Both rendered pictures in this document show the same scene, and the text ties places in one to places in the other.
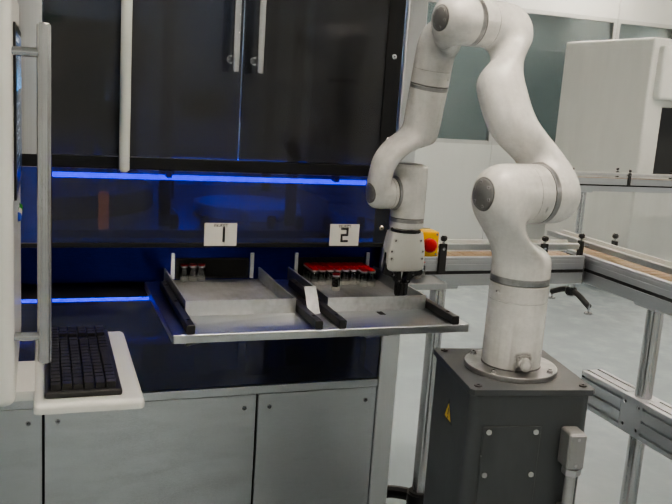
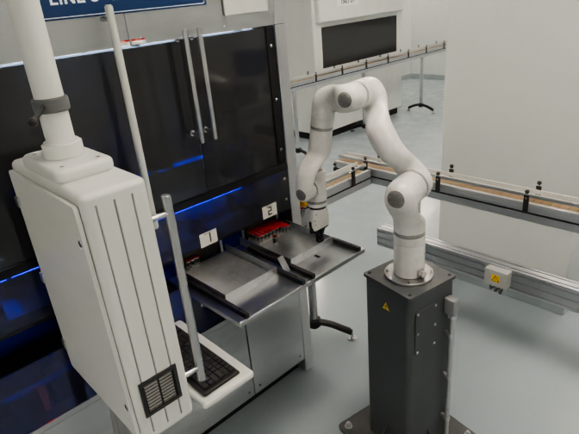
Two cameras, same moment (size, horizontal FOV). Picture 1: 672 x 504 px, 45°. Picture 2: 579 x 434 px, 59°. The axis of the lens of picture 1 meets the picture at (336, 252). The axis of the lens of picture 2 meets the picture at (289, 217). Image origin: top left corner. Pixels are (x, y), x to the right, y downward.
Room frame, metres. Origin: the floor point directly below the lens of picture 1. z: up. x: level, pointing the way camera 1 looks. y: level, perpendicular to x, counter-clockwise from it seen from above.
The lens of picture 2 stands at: (0.19, 0.67, 1.93)
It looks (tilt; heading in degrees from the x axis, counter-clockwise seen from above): 24 degrees down; 339
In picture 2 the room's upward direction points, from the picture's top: 5 degrees counter-clockwise
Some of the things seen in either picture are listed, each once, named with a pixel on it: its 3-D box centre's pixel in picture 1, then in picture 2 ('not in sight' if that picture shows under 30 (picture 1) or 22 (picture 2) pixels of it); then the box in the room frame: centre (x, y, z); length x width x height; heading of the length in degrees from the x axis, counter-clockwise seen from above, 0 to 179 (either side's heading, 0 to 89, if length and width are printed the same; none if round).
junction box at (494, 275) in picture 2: not in sight; (497, 276); (1.87, -1.09, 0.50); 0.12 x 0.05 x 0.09; 21
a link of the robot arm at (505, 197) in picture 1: (513, 223); (406, 206); (1.62, -0.35, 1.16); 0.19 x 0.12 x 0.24; 120
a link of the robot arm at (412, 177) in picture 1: (407, 190); (315, 184); (2.00, -0.16, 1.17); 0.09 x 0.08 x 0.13; 120
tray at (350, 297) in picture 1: (352, 286); (285, 239); (2.11, -0.05, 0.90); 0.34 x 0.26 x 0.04; 21
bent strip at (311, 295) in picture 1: (318, 305); (292, 268); (1.85, 0.03, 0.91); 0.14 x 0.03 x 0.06; 21
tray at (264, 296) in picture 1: (226, 289); (226, 270); (1.99, 0.27, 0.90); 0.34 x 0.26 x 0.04; 21
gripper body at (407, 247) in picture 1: (404, 247); (318, 215); (2.00, -0.17, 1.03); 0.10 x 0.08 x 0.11; 110
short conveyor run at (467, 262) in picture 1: (482, 256); (323, 187); (2.54, -0.46, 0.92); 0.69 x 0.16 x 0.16; 111
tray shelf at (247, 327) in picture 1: (298, 305); (268, 264); (1.98, 0.08, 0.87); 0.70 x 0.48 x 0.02; 111
